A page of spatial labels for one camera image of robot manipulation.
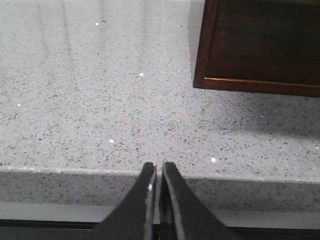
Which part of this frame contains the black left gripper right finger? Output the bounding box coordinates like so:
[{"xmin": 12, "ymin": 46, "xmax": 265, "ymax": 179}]
[{"xmin": 159, "ymin": 162, "xmax": 240, "ymax": 240}]

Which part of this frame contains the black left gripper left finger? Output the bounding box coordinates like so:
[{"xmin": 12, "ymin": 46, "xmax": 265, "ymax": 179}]
[{"xmin": 90, "ymin": 162, "xmax": 157, "ymax": 240}]

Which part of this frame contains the dark wooden drawer cabinet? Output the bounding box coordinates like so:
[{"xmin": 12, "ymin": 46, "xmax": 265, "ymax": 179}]
[{"xmin": 193, "ymin": 0, "xmax": 320, "ymax": 97}]

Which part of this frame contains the dark wooden drawer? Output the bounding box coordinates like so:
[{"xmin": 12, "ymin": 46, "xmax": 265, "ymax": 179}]
[{"xmin": 206, "ymin": 0, "xmax": 320, "ymax": 86}]

